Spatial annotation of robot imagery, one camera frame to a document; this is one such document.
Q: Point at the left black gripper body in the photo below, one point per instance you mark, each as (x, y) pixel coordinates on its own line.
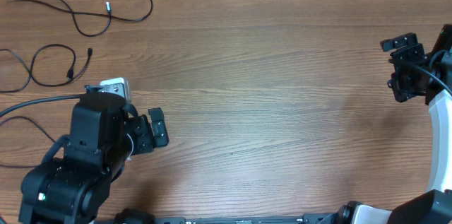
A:
(140, 133)

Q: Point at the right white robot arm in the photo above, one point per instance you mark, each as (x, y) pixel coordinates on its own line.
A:
(433, 206)

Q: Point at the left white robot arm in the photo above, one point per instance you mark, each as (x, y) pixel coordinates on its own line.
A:
(74, 177)

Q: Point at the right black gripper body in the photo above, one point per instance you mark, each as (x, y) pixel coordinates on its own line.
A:
(409, 64)

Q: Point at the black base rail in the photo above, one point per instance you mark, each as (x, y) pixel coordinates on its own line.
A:
(243, 219)

